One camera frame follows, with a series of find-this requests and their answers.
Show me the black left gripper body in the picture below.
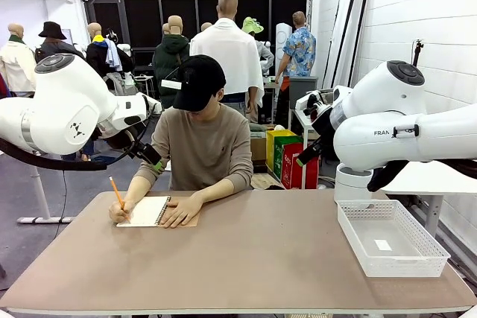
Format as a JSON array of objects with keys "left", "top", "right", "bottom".
[{"left": 130, "top": 141, "right": 162, "bottom": 166}]

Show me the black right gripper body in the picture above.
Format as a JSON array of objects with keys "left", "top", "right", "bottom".
[{"left": 297, "top": 138, "right": 325, "bottom": 165}]

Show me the spiral notebook brown cover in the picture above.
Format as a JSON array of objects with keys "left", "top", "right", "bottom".
[{"left": 116, "top": 194, "right": 200, "bottom": 229}]

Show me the yellow pencil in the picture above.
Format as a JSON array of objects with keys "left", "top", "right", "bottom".
[{"left": 108, "top": 175, "right": 132, "bottom": 223}]

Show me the person's right forearm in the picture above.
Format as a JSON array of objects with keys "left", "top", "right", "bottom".
[{"left": 122, "top": 174, "right": 154, "bottom": 206}]

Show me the person's left forearm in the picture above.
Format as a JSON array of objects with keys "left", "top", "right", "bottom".
[{"left": 189, "top": 178, "right": 235, "bottom": 203}]

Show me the person's left hand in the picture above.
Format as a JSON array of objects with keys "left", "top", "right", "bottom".
[{"left": 160, "top": 194, "right": 204, "bottom": 229}]

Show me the person's right hand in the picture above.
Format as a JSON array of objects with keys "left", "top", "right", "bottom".
[{"left": 108, "top": 198, "right": 137, "bottom": 224}]

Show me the red shopping bag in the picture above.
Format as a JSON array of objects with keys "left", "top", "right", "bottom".
[{"left": 281, "top": 142, "right": 321, "bottom": 190}]

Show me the green shopping bag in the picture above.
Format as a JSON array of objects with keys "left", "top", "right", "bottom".
[{"left": 274, "top": 135, "right": 303, "bottom": 182}]

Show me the small white side table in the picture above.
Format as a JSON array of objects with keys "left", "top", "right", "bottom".
[{"left": 292, "top": 108, "right": 318, "bottom": 189}]

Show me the yellow shopping bag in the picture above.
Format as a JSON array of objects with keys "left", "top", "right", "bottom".
[{"left": 265, "top": 129, "right": 297, "bottom": 174}]

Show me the brown cardboard box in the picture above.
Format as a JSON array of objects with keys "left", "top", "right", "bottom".
[{"left": 250, "top": 135, "right": 268, "bottom": 162}]

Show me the person in beige sweater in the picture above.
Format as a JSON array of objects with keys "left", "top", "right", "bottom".
[{"left": 136, "top": 83, "right": 254, "bottom": 192}]

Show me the white round trash bin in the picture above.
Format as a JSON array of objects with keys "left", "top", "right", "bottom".
[{"left": 334, "top": 163, "right": 374, "bottom": 203}]

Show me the gray plastic bin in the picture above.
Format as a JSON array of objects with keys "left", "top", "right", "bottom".
[{"left": 288, "top": 75, "right": 319, "bottom": 110}]

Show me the gray backpack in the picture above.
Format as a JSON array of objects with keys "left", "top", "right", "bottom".
[{"left": 106, "top": 71, "right": 139, "bottom": 96}]

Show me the mannequin in blue floral shirt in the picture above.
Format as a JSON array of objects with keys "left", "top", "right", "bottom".
[{"left": 274, "top": 10, "right": 318, "bottom": 129}]

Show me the mannequin in dark green jacket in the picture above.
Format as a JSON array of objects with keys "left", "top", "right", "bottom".
[{"left": 151, "top": 15, "right": 191, "bottom": 109}]

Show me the mannequin black jacket yellow collar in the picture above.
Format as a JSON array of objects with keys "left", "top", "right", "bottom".
[{"left": 85, "top": 22, "right": 135, "bottom": 80}]

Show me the black framed white panel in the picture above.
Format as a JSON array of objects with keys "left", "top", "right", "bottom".
[
  {"left": 322, "top": 0, "right": 361, "bottom": 90},
  {"left": 337, "top": 0, "right": 373, "bottom": 88}
]

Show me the large white desk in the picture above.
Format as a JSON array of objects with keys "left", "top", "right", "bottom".
[{"left": 379, "top": 159, "right": 477, "bottom": 239}]

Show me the mannequin draped in white cloth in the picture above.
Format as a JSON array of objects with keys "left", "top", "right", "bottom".
[{"left": 189, "top": 0, "right": 265, "bottom": 121}]

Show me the mannequin with green hat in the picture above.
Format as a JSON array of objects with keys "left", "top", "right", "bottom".
[{"left": 241, "top": 16, "right": 275, "bottom": 73}]

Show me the black tripod stand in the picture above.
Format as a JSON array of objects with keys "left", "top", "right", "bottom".
[{"left": 411, "top": 39, "right": 426, "bottom": 68}]

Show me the white perforated plastic basket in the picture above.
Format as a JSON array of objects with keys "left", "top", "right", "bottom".
[{"left": 337, "top": 199, "right": 451, "bottom": 279}]

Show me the mannequin with black bucket hat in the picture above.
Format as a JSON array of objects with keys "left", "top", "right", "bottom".
[{"left": 35, "top": 21, "right": 85, "bottom": 64}]

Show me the mannequin in cream coat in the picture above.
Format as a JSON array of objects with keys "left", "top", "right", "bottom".
[{"left": 0, "top": 22, "right": 37, "bottom": 98}]

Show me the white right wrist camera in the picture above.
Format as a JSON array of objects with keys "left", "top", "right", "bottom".
[{"left": 296, "top": 90, "right": 332, "bottom": 125}]

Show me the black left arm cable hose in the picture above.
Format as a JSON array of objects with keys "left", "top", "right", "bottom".
[{"left": 0, "top": 138, "right": 109, "bottom": 172}]

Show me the white desk leg frame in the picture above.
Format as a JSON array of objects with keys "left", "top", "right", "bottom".
[{"left": 16, "top": 153, "right": 75, "bottom": 225}]

